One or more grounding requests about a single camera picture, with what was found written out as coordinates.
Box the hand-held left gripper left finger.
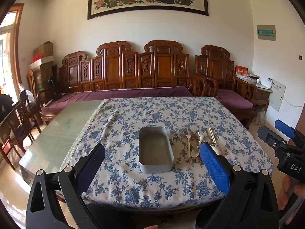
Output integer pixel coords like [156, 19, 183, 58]
[25, 144, 106, 229]

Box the black desk lamp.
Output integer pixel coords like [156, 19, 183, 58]
[46, 75, 59, 101]

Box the red gift box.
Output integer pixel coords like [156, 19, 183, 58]
[235, 65, 249, 77]

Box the purple armchair cushion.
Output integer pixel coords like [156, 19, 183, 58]
[216, 89, 254, 110]

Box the person's right hand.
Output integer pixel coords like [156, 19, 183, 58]
[278, 177, 305, 211]

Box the grey metal tray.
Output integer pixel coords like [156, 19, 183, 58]
[139, 126, 174, 173]

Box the bamboo chopstick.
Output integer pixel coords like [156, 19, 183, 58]
[206, 127, 216, 148]
[209, 127, 219, 148]

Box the wooden door frame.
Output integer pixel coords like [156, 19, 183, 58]
[0, 3, 25, 96]

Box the blue floral tablecloth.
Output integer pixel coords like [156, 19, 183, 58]
[61, 97, 274, 209]

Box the flat white box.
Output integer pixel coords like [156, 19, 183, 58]
[29, 56, 54, 70]

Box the carved wooden sofa bench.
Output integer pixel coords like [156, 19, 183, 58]
[58, 40, 206, 124]

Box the wooden side table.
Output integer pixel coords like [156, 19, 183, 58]
[235, 75, 273, 112]

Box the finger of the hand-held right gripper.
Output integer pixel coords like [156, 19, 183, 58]
[257, 125, 288, 152]
[274, 119, 298, 139]

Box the wooden dining chair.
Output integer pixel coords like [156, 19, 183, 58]
[26, 69, 60, 108]
[11, 93, 43, 146]
[0, 118, 25, 171]

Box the black cloth pile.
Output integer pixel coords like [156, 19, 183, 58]
[0, 93, 15, 122]

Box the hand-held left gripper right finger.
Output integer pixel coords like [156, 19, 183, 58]
[195, 141, 280, 229]

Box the clear plastic floor bag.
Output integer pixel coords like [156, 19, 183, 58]
[253, 106, 267, 125]

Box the white desktop device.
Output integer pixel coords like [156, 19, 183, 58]
[261, 77, 274, 89]

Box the brown cardboard box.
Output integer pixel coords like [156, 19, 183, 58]
[33, 41, 53, 58]

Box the carved wooden armchair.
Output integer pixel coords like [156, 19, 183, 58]
[195, 44, 259, 130]

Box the grey wall electrical panel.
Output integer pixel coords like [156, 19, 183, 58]
[257, 24, 277, 41]

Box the long purple sofa cushion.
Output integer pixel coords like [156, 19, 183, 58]
[40, 85, 194, 118]

